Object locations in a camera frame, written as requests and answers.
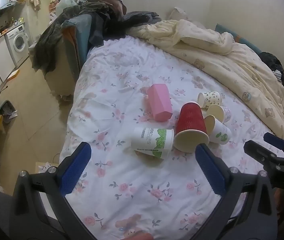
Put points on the trash bin with bag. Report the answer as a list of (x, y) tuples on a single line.
[(8, 111)]

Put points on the white cup dark speckle print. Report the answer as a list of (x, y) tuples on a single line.
[(210, 98)]

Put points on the red ribbed paper cup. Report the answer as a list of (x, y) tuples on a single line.
[(190, 122)]

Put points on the blue jeans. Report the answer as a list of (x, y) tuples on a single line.
[(84, 27)]

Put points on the pink faceted cup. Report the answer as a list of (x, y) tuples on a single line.
[(159, 102)]

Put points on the white plastic bag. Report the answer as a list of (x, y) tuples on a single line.
[(65, 2)]

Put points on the orange board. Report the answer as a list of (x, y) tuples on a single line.
[(13, 75)]

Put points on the white cup floral print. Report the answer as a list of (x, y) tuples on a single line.
[(218, 112)]

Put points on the black garment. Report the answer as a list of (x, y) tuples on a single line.
[(273, 62)]

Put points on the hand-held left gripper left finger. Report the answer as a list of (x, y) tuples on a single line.
[(74, 171)]

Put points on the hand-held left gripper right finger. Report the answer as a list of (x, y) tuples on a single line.
[(210, 171)]

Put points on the grey garment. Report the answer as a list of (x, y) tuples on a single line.
[(142, 18)]

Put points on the white floral bed sheet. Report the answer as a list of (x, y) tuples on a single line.
[(137, 80)]

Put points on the white pillow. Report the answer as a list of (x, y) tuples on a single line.
[(178, 13)]

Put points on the white washing machine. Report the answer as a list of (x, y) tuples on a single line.
[(18, 42)]

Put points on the brown garment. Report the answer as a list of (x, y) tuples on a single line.
[(107, 1)]

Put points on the white cup green sprout print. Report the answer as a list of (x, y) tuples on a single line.
[(220, 132)]

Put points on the cream bear print blanket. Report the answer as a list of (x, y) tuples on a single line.
[(232, 55)]

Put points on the black white striped cloth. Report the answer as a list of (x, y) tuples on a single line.
[(278, 74)]

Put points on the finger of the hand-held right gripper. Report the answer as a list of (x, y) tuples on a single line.
[(274, 139), (258, 151)]

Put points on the white cup green leaf print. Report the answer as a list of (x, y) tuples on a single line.
[(152, 142)]

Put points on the blue pillow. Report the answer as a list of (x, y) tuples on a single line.
[(244, 40)]

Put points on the beige armchair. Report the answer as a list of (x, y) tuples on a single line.
[(68, 62)]

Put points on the dark olive garment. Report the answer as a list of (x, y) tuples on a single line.
[(57, 30)]

